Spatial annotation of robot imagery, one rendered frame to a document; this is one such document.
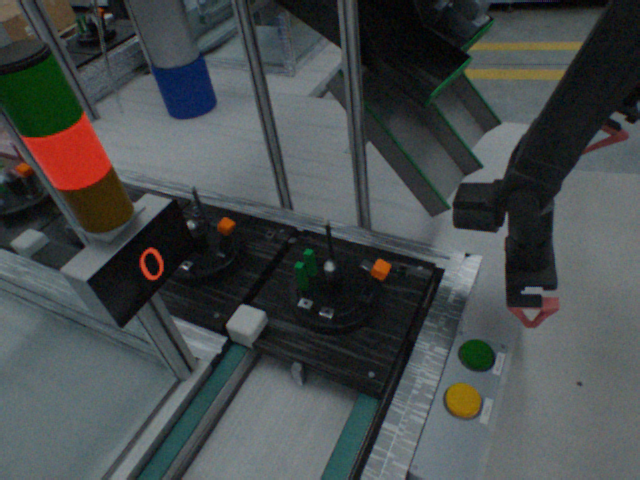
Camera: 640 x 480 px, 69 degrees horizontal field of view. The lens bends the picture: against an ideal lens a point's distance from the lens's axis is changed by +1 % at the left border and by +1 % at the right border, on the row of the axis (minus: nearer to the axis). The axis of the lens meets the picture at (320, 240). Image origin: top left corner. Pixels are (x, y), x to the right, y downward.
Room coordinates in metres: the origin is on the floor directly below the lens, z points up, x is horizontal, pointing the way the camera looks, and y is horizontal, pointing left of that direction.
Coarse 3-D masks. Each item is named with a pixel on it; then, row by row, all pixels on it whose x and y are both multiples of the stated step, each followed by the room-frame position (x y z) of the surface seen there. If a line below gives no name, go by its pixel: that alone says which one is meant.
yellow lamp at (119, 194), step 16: (112, 176) 0.36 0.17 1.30; (64, 192) 0.34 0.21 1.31; (80, 192) 0.33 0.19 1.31; (96, 192) 0.34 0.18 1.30; (112, 192) 0.35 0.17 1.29; (80, 208) 0.33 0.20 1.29; (96, 208) 0.34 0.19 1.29; (112, 208) 0.34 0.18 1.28; (128, 208) 0.35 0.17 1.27; (80, 224) 0.34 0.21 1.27; (96, 224) 0.33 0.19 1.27; (112, 224) 0.34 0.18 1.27
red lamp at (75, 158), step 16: (80, 128) 0.35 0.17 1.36; (32, 144) 0.34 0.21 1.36; (48, 144) 0.33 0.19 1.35; (64, 144) 0.34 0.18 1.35; (80, 144) 0.34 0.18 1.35; (96, 144) 0.36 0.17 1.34; (48, 160) 0.34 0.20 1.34; (64, 160) 0.34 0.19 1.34; (80, 160) 0.34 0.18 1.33; (96, 160) 0.35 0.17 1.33; (48, 176) 0.34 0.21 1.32; (64, 176) 0.33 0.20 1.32; (80, 176) 0.34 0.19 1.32; (96, 176) 0.34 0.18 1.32
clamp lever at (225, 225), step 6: (210, 222) 0.56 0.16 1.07; (216, 222) 0.56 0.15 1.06; (222, 222) 0.55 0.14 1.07; (228, 222) 0.55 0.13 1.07; (234, 222) 0.55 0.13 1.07; (216, 228) 0.55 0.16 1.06; (222, 228) 0.54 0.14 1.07; (228, 228) 0.54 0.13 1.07; (222, 234) 0.55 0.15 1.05; (228, 234) 0.54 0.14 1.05; (222, 240) 0.55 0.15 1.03; (228, 240) 0.55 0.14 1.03; (222, 246) 0.55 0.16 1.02; (228, 246) 0.56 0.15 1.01; (222, 252) 0.56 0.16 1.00
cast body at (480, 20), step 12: (456, 0) 0.78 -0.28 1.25; (468, 0) 0.76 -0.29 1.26; (480, 0) 0.76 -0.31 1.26; (492, 0) 0.78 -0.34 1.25; (444, 12) 0.79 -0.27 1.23; (456, 12) 0.78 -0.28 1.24; (468, 12) 0.76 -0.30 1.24; (480, 12) 0.76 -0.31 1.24; (456, 24) 0.77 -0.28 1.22; (468, 24) 0.76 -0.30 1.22; (480, 24) 0.75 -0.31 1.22; (468, 36) 0.76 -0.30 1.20
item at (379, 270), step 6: (366, 264) 0.42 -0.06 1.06; (372, 264) 0.42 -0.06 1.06; (378, 264) 0.41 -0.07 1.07; (384, 264) 0.41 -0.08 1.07; (366, 270) 0.41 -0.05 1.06; (372, 270) 0.41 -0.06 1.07; (378, 270) 0.40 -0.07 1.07; (384, 270) 0.40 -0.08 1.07; (372, 276) 0.41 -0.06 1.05; (378, 276) 0.40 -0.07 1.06; (384, 276) 0.40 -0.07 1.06; (372, 282) 0.41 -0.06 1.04; (366, 288) 0.41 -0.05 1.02; (372, 288) 0.41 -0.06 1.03; (366, 294) 0.42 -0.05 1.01
